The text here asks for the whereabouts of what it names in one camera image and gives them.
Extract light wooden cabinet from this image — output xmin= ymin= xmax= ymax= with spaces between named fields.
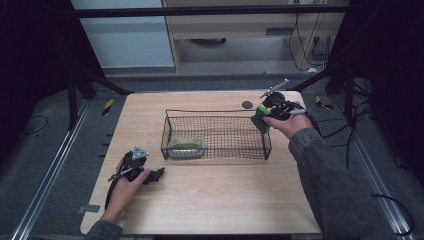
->
xmin=161 ymin=0 xmax=349 ymax=73

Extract yellow and black tape strip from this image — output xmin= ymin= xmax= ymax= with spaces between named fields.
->
xmin=101 ymin=98 xmax=115 ymax=117
xmin=314 ymin=95 xmax=335 ymax=111

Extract thin black floor cable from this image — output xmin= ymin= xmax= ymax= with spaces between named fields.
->
xmin=18 ymin=114 xmax=50 ymax=137

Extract dark curtain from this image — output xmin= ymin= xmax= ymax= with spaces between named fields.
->
xmin=328 ymin=0 xmax=424 ymax=188
xmin=0 ymin=0 xmax=108 ymax=168

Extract black horizontal bar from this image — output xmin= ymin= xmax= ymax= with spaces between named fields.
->
xmin=73 ymin=4 xmax=350 ymax=19

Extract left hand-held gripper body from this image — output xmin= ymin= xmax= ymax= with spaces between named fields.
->
xmin=116 ymin=145 xmax=150 ymax=183

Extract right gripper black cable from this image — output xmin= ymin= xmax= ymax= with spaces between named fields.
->
xmin=287 ymin=100 xmax=323 ymax=137

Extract grey tape patch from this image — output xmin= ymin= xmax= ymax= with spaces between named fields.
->
xmin=76 ymin=203 xmax=101 ymax=215

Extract black looped floor cable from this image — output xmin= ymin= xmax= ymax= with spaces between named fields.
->
xmin=370 ymin=193 xmax=416 ymax=238

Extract person's left hand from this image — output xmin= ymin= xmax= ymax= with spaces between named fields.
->
xmin=100 ymin=167 xmax=152 ymax=225

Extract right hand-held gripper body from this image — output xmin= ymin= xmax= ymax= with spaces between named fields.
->
xmin=259 ymin=78 xmax=308 ymax=122

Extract black hanging cables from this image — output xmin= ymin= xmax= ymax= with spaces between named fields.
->
xmin=287 ymin=12 xmax=333 ymax=72

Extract person's right hand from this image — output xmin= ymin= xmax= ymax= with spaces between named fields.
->
xmin=262 ymin=113 xmax=315 ymax=141

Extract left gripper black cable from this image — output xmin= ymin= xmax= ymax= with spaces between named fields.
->
xmin=103 ymin=166 xmax=135 ymax=212

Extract black wire mesh basket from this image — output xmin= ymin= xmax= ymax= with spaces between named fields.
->
xmin=160 ymin=108 xmax=273 ymax=162

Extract green and yellow sponge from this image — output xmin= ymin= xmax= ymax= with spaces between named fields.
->
xmin=250 ymin=104 xmax=272 ymax=135

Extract aluminium floor rail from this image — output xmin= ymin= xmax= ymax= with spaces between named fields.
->
xmin=328 ymin=95 xmax=418 ymax=240
xmin=9 ymin=99 xmax=94 ymax=240

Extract black metal stand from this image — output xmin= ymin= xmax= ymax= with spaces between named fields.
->
xmin=285 ymin=61 xmax=356 ymax=123
xmin=65 ymin=61 xmax=135 ymax=132

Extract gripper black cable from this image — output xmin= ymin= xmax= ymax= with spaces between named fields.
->
xmin=287 ymin=100 xmax=323 ymax=137
xmin=103 ymin=166 xmax=135 ymax=212

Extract white cabinet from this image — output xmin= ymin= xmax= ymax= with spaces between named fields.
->
xmin=70 ymin=0 xmax=176 ymax=70

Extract black floor cables bundle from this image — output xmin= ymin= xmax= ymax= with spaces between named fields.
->
xmin=313 ymin=78 xmax=379 ymax=171

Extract green soap dish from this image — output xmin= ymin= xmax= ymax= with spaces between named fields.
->
xmin=166 ymin=137 xmax=207 ymax=161

